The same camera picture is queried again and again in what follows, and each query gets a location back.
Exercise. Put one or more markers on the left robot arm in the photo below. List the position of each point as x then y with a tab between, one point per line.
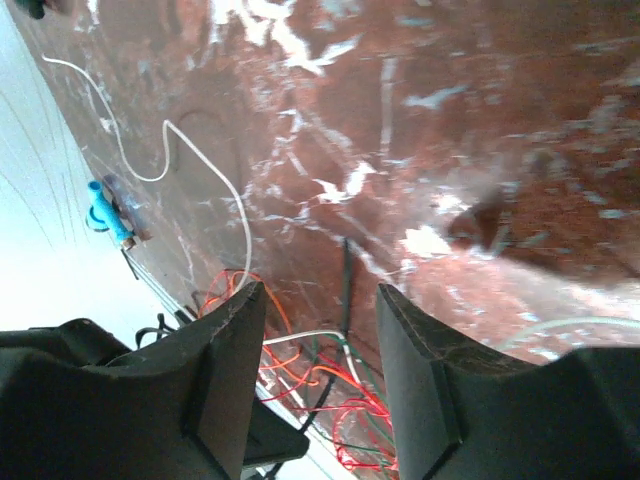
80	342

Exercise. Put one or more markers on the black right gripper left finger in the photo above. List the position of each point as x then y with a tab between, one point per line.
178	408

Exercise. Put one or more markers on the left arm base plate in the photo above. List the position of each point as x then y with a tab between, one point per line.
271	439

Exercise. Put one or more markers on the blue plastic fitting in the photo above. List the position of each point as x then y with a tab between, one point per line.
102	217

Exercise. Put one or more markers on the black zip tie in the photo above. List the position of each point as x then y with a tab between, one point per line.
344	329

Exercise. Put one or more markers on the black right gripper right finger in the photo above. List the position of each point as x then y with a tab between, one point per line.
462	410

